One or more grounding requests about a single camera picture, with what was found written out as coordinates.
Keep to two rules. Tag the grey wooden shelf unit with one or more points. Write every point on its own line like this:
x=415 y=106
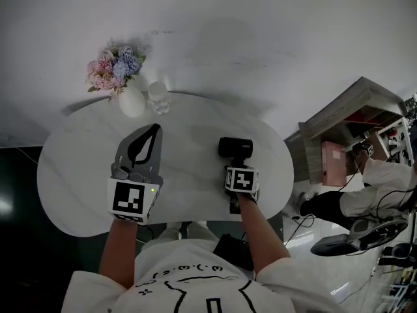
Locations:
x=342 y=109

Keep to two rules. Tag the pink and blue flower bouquet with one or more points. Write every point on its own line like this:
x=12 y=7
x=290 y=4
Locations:
x=114 y=68

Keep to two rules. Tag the clear jar with white lid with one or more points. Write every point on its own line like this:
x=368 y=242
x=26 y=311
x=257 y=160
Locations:
x=159 y=96

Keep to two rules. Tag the white ceramic vase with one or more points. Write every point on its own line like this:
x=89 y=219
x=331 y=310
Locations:
x=132 y=103

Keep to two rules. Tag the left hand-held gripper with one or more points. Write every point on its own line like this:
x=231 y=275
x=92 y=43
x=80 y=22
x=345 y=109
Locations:
x=128 y=201

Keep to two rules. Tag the person's left forearm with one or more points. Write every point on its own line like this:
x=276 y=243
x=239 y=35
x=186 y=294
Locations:
x=119 y=253

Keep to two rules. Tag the person's white printed shirt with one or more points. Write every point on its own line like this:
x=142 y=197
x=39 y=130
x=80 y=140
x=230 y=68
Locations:
x=202 y=285

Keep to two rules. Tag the person's light trousers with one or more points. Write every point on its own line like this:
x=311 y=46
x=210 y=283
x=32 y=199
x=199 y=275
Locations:
x=195 y=228

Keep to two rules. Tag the person's right forearm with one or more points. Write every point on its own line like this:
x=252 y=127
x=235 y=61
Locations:
x=260 y=236

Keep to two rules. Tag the black waist pack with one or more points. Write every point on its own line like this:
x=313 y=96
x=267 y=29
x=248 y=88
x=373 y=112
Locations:
x=233 y=251

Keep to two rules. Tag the grey office chair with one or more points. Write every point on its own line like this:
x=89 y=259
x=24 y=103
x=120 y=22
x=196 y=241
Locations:
x=342 y=241

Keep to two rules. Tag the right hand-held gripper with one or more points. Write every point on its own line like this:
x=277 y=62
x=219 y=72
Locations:
x=241 y=180

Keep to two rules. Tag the pink storage box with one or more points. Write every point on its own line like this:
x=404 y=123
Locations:
x=332 y=163

